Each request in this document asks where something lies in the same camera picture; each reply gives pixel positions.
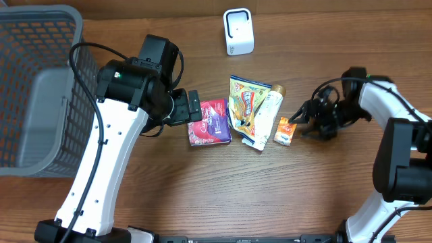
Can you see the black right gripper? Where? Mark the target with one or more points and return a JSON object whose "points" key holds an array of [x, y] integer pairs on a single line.
{"points": [[312, 108]]}

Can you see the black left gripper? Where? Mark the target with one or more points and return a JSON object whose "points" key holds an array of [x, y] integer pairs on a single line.
{"points": [[185, 114]]}

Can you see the orange tissue pack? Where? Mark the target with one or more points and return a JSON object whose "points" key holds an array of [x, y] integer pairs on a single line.
{"points": [[285, 132]]}

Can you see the red purple sanitary pad pack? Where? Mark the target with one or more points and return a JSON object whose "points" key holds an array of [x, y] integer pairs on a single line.
{"points": [[213, 128]]}

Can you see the white gold-capped shampoo bottle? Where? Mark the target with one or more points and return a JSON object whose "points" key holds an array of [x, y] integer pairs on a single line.
{"points": [[265, 117]]}

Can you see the yellow snack bag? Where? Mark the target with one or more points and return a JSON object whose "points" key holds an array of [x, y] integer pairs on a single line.
{"points": [[245, 98]]}

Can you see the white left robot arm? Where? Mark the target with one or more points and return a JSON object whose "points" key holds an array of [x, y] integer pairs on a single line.
{"points": [[135, 96]]}

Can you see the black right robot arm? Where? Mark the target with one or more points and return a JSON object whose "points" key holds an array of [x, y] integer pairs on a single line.
{"points": [[402, 167]]}

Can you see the white barcode scanner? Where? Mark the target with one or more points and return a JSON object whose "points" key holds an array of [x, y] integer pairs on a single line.
{"points": [[239, 34]]}

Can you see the dark grey plastic basket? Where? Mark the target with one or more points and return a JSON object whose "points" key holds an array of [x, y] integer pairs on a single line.
{"points": [[45, 115]]}

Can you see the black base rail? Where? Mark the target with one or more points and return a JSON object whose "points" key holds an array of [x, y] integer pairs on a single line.
{"points": [[236, 239]]}

